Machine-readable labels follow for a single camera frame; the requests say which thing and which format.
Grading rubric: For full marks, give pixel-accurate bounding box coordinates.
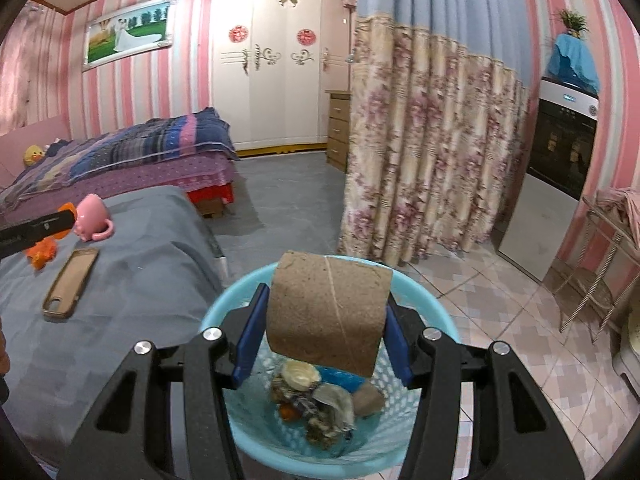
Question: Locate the beige phone case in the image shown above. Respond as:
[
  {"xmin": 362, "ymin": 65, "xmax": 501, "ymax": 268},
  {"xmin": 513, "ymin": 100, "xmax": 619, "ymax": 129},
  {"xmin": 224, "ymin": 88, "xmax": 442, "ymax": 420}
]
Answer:
[{"xmin": 42, "ymin": 247, "xmax": 100, "ymax": 322}]

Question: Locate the white and black refrigerator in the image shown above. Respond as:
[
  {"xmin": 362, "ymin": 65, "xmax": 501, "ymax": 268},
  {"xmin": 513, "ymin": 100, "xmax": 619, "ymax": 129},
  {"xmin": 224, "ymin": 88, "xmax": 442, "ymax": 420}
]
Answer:
[{"xmin": 492, "ymin": 75, "xmax": 601, "ymax": 284}]

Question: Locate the patterned cloth pouch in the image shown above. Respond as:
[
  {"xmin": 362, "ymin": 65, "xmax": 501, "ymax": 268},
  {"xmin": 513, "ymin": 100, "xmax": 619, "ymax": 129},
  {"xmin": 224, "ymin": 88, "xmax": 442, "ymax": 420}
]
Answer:
[{"xmin": 304, "ymin": 409, "xmax": 357, "ymax": 447}]

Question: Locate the pink cloth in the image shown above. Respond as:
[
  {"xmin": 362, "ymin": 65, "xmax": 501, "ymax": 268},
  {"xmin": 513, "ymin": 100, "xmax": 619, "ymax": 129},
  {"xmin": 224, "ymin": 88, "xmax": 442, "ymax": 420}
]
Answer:
[{"xmin": 594, "ymin": 185, "xmax": 640, "ymax": 242}]

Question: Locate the wooden desk with drawers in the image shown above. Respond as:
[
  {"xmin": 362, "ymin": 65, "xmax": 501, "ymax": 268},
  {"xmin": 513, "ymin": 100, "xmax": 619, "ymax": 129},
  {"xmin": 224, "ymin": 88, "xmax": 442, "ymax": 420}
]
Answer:
[{"xmin": 324, "ymin": 88, "xmax": 354, "ymax": 174}]

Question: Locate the beige cloth bag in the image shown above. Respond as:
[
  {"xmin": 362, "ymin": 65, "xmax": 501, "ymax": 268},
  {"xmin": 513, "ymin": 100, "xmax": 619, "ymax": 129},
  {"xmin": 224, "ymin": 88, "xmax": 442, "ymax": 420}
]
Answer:
[{"xmin": 314, "ymin": 385, "xmax": 355, "ymax": 422}]

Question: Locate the framed wall picture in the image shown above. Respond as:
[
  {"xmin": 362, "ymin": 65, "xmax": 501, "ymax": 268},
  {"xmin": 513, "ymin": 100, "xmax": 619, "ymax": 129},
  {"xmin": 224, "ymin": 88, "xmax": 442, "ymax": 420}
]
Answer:
[{"xmin": 82, "ymin": 0, "xmax": 177, "ymax": 72}]

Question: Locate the light blue plastic basket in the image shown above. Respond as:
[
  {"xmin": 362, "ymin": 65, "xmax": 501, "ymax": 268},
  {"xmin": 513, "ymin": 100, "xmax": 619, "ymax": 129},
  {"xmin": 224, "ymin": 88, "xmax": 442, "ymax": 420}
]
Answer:
[{"xmin": 199, "ymin": 262, "xmax": 464, "ymax": 474}]

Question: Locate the orange plastic bag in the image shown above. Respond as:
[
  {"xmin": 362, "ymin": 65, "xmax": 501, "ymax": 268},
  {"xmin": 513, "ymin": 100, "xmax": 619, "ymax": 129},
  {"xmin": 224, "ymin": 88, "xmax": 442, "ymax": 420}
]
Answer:
[{"xmin": 27, "ymin": 202, "xmax": 77, "ymax": 272}]

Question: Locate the pink pig cup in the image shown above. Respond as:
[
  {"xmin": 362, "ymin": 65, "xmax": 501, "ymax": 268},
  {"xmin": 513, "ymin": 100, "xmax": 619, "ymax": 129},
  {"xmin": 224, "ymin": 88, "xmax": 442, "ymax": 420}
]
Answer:
[{"xmin": 72, "ymin": 193, "xmax": 115, "ymax": 241}]

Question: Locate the blue plastic bag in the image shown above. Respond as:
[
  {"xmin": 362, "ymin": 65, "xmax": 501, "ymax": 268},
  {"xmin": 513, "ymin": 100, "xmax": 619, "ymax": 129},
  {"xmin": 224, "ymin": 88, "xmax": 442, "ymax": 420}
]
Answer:
[{"xmin": 319, "ymin": 365, "xmax": 364, "ymax": 392}]

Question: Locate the purple bed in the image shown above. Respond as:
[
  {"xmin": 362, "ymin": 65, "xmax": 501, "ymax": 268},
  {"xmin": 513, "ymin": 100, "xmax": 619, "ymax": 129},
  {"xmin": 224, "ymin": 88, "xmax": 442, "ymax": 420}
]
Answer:
[{"xmin": 0, "ymin": 115, "xmax": 237, "ymax": 228}]

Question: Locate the white wardrobe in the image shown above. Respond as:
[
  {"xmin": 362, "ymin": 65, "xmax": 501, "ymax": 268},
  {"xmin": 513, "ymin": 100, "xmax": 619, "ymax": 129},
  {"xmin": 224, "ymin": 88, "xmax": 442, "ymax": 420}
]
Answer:
[{"xmin": 210, "ymin": 0, "xmax": 352, "ymax": 155}]

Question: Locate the metal wire rack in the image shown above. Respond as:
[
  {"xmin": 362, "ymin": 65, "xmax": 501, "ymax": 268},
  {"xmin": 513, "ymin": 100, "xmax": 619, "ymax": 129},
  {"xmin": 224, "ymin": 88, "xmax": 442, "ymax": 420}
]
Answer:
[{"xmin": 552, "ymin": 194, "xmax": 640, "ymax": 345}]

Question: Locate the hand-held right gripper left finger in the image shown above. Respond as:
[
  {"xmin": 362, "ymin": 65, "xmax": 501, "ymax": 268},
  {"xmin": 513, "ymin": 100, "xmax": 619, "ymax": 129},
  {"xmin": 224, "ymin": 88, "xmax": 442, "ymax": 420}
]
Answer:
[{"xmin": 57, "ymin": 283, "xmax": 272, "ymax": 480}]

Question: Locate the plaid quilt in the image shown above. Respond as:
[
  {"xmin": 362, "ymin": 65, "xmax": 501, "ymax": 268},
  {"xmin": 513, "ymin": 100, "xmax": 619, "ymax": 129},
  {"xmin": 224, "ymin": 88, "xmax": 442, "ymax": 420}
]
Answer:
[{"xmin": 0, "ymin": 107, "xmax": 237, "ymax": 211}]

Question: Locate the blue cloth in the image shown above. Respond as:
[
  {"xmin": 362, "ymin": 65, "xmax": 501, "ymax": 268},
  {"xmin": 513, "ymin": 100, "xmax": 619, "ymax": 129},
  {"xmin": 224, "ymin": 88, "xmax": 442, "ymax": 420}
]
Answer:
[{"xmin": 545, "ymin": 33, "xmax": 601, "ymax": 95}]

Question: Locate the green potted plant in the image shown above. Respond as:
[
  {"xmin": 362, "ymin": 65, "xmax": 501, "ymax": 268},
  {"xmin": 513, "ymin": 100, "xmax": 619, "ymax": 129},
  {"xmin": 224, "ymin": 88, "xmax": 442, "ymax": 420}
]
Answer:
[{"xmin": 554, "ymin": 7, "xmax": 591, "ymax": 39}]

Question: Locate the floral curtain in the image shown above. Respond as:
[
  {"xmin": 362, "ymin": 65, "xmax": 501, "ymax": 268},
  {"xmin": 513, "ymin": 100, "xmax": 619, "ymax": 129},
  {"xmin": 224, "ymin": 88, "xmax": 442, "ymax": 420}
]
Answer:
[{"xmin": 337, "ymin": 0, "xmax": 532, "ymax": 267}]

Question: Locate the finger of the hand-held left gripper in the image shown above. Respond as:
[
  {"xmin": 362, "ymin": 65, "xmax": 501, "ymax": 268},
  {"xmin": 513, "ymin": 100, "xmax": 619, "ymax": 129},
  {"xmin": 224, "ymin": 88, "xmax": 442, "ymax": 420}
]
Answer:
[{"xmin": 0, "ymin": 209, "xmax": 77, "ymax": 261}]

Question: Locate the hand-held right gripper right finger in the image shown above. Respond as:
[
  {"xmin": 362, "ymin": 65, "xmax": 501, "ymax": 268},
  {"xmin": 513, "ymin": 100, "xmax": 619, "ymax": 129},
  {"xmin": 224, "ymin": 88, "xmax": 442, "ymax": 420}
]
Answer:
[{"xmin": 383, "ymin": 294, "xmax": 586, "ymax": 480}]

